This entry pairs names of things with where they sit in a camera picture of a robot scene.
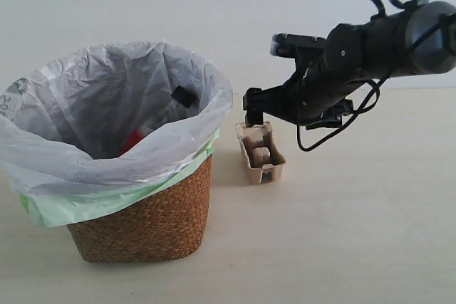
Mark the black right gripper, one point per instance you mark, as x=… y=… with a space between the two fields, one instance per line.
x=319 y=84

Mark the brown paper pulp tray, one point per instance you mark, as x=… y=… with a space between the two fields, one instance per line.
x=262 y=159

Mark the red label plastic bottle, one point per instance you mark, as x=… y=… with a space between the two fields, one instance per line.
x=181 y=99

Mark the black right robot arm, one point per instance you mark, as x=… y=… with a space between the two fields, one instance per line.
x=417 y=41

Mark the woven wicker waste basket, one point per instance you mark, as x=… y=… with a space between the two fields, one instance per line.
x=166 y=226

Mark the white plastic bin liner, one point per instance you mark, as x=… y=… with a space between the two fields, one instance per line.
x=62 y=125

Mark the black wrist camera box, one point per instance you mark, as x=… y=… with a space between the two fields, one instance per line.
x=287 y=45

